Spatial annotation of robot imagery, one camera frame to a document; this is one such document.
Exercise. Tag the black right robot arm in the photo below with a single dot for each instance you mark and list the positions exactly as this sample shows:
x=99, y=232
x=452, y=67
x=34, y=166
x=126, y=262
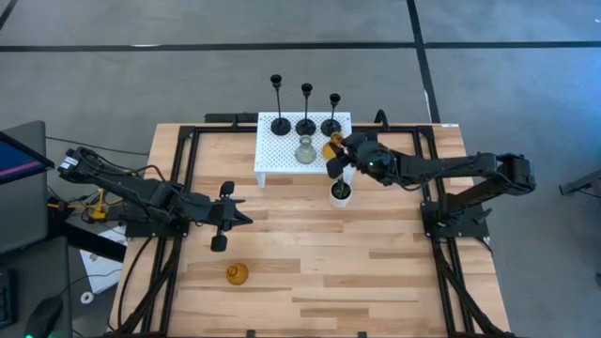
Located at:
x=446, y=166

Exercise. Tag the monitor with blue screen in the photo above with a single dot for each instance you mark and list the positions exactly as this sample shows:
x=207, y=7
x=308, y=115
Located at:
x=19, y=159

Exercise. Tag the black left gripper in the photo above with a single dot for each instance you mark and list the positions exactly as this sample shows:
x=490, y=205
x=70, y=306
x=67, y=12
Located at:
x=220, y=215

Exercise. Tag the medium black candlestick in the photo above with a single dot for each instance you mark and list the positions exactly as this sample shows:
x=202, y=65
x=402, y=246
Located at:
x=305, y=127

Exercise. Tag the tall black candlestick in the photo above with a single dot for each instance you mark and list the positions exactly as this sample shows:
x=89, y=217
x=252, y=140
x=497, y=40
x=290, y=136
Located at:
x=280, y=127

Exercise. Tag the black support beam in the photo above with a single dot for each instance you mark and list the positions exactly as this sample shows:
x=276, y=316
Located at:
x=84, y=239

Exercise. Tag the black keyboard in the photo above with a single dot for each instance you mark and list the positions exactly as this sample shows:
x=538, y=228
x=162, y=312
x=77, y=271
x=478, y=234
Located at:
x=4, y=300

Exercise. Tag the amber ribbed glass candle holder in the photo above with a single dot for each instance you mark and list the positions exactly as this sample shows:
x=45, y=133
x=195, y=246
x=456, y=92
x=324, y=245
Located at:
x=331, y=149
x=237, y=274

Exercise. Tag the black computer mouse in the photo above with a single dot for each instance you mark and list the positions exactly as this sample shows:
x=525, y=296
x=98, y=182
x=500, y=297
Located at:
x=44, y=319

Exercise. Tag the white perforated metal shelf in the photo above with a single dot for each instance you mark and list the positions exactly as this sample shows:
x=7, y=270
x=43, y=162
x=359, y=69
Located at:
x=277, y=159

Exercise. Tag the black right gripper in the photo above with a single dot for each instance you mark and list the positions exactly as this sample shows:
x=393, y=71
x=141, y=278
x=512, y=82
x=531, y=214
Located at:
x=371, y=157

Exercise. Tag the white paper sheet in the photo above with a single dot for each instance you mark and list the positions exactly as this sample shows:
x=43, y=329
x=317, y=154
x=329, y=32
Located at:
x=101, y=272

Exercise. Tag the white tape roll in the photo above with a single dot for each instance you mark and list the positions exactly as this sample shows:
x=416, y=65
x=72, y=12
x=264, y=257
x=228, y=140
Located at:
x=81, y=297

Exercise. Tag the black metal table frame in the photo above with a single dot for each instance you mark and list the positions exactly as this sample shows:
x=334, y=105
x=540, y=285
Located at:
x=225, y=128

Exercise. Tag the short black candlestick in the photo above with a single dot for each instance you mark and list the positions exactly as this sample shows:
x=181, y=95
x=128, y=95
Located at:
x=330, y=127

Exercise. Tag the clear ribbed glass candle holder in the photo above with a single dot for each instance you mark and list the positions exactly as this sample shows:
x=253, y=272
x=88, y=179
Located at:
x=305, y=155

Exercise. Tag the white pot with green plant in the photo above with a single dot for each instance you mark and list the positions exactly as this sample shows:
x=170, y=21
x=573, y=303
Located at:
x=333, y=201

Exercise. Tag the yellow clamp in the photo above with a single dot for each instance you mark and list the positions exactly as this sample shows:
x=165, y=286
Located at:
x=99, y=209

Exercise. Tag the black table clamp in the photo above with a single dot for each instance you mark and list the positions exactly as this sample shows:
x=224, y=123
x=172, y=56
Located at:
x=381, y=117

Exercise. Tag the dark grey side desk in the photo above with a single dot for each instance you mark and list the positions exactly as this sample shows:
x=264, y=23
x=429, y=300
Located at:
x=28, y=272

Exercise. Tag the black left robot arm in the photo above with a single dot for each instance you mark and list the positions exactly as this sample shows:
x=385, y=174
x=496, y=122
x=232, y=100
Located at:
x=141, y=190

